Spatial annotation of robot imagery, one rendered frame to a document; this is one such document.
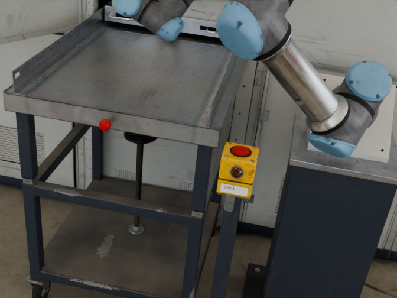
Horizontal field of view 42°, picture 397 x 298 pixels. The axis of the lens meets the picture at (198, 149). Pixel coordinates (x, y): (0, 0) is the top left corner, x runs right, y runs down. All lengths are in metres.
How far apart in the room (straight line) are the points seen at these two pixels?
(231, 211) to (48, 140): 1.32
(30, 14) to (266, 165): 1.08
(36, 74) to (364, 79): 0.94
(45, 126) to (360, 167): 1.39
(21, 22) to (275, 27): 1.11
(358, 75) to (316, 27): 0.58
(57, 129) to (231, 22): 1.41
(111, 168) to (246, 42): 1.39
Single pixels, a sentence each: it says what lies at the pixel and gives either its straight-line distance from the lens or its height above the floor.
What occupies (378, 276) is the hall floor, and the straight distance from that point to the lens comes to 2.39.
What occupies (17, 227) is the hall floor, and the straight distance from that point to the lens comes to 2.42.
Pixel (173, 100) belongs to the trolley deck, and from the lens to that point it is 1.53.
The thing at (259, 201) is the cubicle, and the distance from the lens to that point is 2.29.
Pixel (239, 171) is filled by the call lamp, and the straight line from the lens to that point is 1.16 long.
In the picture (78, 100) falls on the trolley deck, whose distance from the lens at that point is 1.51.
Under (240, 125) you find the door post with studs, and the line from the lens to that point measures 2.14.
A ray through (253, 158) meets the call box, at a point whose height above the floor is 0.90.
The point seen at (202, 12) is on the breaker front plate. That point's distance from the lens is 2.05.
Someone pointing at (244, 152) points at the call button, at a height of 0.91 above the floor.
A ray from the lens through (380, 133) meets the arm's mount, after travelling 1.62.
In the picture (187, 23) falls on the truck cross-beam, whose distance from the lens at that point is 2.06.
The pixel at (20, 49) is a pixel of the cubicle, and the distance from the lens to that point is 2.29.
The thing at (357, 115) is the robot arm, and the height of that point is 0.94.
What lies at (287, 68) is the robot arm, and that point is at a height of 1.08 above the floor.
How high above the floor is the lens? 1.49
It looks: 30 degrees down
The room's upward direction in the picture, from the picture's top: 6 degrees clockwise
